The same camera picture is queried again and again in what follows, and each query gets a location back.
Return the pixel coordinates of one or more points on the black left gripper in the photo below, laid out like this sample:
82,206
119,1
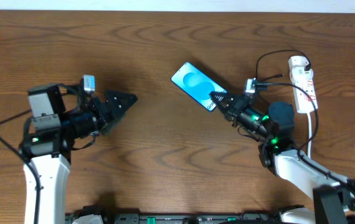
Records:
101,114

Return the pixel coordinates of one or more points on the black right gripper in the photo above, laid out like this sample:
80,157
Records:
235,109

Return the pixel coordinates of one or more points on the blue screen smartphone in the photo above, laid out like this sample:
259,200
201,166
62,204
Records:
197,85

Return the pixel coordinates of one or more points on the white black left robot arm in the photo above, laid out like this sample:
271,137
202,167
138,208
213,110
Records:
61,114

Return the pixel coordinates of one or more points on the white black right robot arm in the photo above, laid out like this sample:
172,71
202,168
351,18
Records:
333,195

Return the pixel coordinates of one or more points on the white power strip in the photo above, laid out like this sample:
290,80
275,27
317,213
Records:
305,98

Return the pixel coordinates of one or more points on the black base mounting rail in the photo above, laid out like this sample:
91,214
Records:
98,214

